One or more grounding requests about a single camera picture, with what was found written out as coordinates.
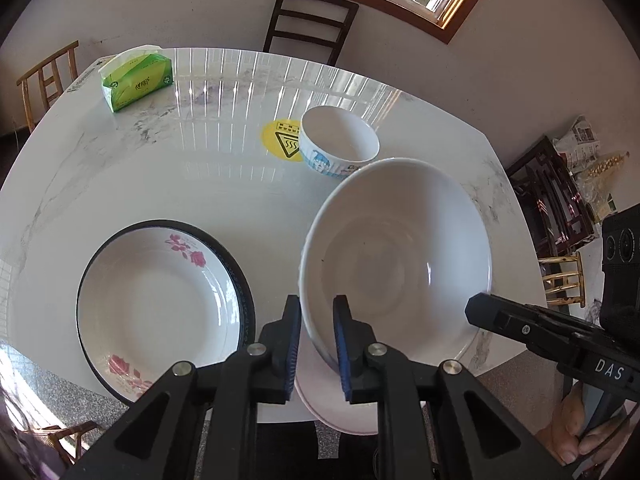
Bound newspaper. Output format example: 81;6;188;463
552;115;601;162

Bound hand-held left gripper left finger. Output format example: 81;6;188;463
62;294;303;480

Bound yellow round warning sticker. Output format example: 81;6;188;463
260;119;307;163

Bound dark wooden furniture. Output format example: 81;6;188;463
506;135;597;262

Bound dark wooden chair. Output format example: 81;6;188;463
262;0;360;67

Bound light wooden chair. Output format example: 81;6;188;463
16;40;81;134

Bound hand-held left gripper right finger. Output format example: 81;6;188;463
332;295;571;480

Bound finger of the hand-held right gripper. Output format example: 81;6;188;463
465;292;607;362

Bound person's right hand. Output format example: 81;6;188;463
537;384;633;467

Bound pink bowl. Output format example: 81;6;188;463
294;342;382;436

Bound yellow dried plant bundle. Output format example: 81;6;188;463
575;150;632;223

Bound white plate with pink flowers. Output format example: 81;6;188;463
80;226;247;403

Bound large blue patterned plate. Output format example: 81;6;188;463
76;219;257;407

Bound white bowl with red base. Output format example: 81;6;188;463
298;157;493;368

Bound dark purple cloth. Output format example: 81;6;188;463
0;385;53;480

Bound white bowl with blue cartoon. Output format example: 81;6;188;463
299;105;381;181

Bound wooden chair with woven seat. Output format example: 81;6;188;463
42;419;102;467

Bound green tissue pack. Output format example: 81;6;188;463
98;46;175;114

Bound small golden wooden stool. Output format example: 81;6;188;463
539;251;587;309

